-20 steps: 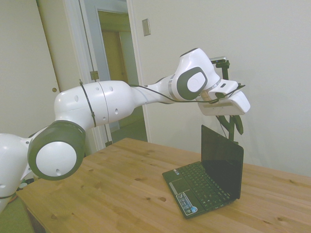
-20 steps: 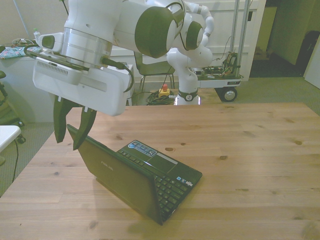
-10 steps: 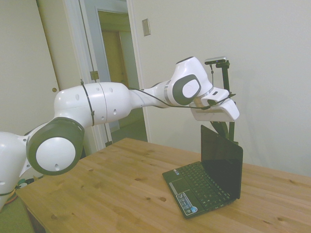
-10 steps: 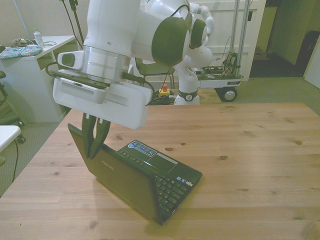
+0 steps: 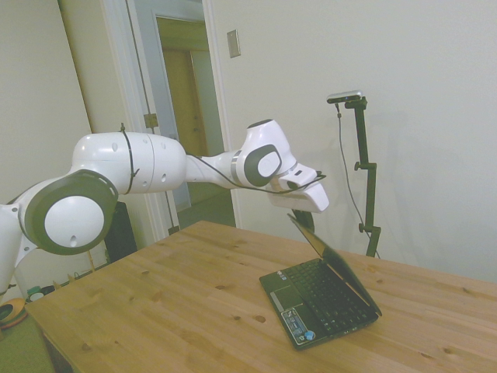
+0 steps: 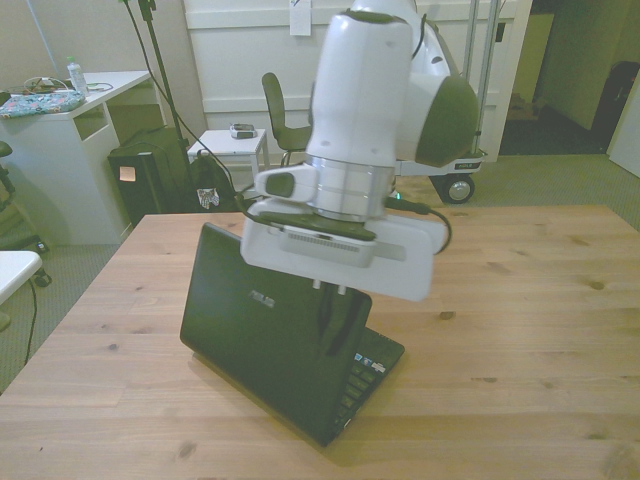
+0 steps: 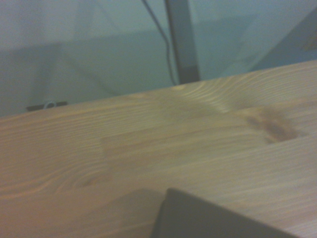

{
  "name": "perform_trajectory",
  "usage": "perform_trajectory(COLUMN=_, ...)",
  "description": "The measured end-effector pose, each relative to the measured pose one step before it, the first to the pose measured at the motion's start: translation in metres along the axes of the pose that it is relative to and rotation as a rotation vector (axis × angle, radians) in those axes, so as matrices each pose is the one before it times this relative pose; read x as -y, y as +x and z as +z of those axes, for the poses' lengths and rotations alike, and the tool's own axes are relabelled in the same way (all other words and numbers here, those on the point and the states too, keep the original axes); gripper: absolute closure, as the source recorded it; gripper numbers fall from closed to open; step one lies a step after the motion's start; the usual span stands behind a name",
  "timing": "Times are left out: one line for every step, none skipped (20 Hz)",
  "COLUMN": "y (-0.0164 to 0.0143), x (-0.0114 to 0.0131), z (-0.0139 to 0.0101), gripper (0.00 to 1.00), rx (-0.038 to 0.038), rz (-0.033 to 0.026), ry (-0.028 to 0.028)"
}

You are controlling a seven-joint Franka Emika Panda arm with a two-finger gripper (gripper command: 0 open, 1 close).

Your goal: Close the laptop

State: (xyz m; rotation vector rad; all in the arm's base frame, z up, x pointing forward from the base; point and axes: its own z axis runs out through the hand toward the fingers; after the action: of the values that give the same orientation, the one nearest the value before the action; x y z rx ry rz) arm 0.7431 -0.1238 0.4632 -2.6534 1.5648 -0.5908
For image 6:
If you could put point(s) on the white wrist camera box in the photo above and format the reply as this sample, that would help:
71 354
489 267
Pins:
325 247

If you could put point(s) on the dark office chair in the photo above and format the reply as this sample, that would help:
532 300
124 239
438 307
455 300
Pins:
274 102

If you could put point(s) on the black Asus laptop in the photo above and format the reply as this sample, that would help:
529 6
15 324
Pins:
240 320

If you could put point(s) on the white side table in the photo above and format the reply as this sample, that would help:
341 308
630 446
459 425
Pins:
225 142

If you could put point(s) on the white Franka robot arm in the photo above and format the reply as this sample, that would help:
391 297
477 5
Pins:
360 75

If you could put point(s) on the robot cart with wheel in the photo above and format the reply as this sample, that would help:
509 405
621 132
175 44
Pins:
457 187

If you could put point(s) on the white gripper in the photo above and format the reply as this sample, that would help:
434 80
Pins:
400 270

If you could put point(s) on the white paper sheet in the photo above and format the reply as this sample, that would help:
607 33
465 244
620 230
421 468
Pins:
300 17

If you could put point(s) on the aluminium frame post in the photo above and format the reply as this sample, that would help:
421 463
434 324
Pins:
481 75

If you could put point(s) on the clear plastic bottle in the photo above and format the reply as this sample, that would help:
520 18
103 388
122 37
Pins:
78 77

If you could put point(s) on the black backpack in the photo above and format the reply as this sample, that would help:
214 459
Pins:
207 185

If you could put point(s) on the patterned fabric pouch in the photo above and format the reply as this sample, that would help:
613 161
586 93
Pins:
40 103

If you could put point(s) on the small grey device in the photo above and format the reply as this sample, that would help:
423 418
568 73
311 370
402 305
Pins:
243 131

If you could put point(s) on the white desk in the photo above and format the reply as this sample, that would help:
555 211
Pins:
50 165

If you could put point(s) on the black camera stand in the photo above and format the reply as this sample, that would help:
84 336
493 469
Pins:
161 57

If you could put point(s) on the black computer tower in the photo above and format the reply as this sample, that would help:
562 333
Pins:
145 192

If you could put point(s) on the white round-cornered table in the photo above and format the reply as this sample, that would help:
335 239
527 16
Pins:
15 267

